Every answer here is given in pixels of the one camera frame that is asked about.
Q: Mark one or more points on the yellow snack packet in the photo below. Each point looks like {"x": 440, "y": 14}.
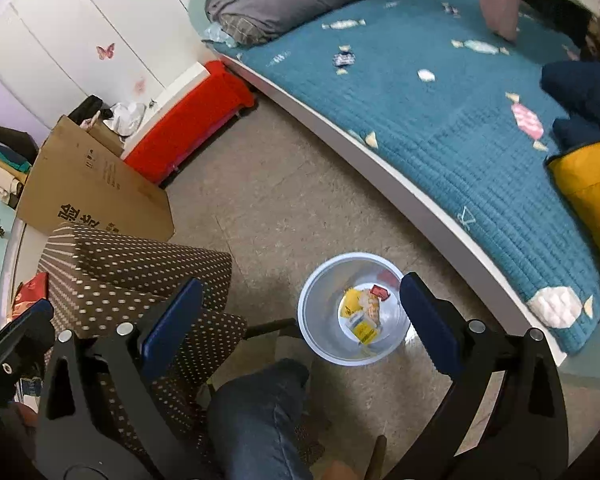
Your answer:
{"x": 350, "y": 303}
{"x": 364, "y": 331}

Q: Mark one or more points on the person's leg in jeans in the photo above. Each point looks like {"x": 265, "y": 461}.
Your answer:
{"x": 255, "y": 420}

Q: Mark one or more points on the white wardrobe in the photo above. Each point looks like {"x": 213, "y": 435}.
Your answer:
{"x": 60, "y": 25}

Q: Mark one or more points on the trash wrappers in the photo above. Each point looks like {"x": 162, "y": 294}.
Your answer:
{"x": 372, "y": 308}

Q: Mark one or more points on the stack of folded clothes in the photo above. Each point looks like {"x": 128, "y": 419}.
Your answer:
{"x": 5, "y": 165}

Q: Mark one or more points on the black bag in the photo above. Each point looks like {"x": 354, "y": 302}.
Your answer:
{"x": 87, "y": 106}

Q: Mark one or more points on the black metal rod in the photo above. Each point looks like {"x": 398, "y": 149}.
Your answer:
{"x": 272, "y": 329}

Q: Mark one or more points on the faint pink butterfly sticker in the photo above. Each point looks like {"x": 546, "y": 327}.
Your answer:
{"x": 139, "y": 85}

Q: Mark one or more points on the small polka dot pad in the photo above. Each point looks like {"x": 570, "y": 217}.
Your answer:
{"x": 307, "y": 441}

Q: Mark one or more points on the white plastic bag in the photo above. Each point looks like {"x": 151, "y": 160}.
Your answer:
{"x": 126, "y": 116}

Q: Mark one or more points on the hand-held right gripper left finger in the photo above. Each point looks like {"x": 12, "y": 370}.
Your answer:
{"x": 172, "y": 330}

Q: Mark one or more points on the pink hanging cloth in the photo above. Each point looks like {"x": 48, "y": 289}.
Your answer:
{"x": 500, "y": 0}

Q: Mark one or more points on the white bed frame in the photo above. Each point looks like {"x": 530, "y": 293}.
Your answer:
{"x": 405, "y": 195}

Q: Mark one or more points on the crinkled pale blue wrapper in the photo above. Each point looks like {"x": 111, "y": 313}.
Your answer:
{"x": 216, "y": 36}

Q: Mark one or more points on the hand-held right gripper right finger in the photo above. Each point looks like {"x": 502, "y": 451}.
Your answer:
{"x": 427, "y": 320}

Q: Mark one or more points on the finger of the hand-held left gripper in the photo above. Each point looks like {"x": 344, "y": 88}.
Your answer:
{"x": 34, "y": 312}

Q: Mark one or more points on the red snack bag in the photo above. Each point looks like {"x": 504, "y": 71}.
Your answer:
{"x": 30, "y": 291}

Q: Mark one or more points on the red storage box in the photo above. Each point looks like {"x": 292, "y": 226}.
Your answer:
{"x": 185, "y": 120}

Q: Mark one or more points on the small red wrapper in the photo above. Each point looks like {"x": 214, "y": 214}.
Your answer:
{"x": 380, "y": 291}

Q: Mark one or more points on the yellow pillow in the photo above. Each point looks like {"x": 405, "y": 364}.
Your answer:
{"x": 590, "y": 195}

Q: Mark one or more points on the teal quilted candy-print blanket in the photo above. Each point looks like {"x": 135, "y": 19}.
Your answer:
{"x": 430, "y": 135}

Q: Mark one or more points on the light blue plastic bin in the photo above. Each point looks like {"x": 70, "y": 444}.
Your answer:
{"x": 320, "y": 330}

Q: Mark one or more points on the brown cardboard box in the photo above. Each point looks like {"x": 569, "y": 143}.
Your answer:
{"x": 90, "y": 180}

